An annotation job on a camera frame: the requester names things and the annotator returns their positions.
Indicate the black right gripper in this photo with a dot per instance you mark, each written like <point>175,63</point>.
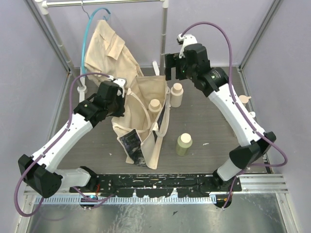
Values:
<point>170,61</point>

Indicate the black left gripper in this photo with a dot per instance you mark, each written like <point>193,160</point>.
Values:
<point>119,107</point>

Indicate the cream canvas tote bag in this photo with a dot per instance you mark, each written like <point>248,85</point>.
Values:
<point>139,132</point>

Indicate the beige labelled bottle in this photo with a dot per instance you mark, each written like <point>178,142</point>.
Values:
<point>154,106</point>

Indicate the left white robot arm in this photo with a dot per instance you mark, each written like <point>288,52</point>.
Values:
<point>40,169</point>

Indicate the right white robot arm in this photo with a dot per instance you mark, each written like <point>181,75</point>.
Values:
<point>213,82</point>

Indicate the beige hanging shirt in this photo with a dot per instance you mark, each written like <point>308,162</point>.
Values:
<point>108,54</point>

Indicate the green bottle beige cap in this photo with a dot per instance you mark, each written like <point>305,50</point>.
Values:
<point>184,142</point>

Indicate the teal clothes hanger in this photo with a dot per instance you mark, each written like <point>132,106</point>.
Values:
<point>90,19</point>

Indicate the green flip-cap bottle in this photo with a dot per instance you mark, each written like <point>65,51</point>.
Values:
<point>244,99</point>

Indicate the amber clear bottle white cap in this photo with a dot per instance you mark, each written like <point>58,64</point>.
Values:
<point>252,114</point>

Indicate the white metal clothes rack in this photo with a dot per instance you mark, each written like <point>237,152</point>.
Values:
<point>43,5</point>

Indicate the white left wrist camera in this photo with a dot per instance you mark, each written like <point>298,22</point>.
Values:
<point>121,82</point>

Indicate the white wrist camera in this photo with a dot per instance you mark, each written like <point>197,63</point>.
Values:
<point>121,82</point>
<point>185,40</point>

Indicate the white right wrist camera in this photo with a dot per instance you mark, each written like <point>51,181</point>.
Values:
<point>185,40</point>

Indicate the aluminium frame rail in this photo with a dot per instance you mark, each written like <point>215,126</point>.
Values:
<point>252,183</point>

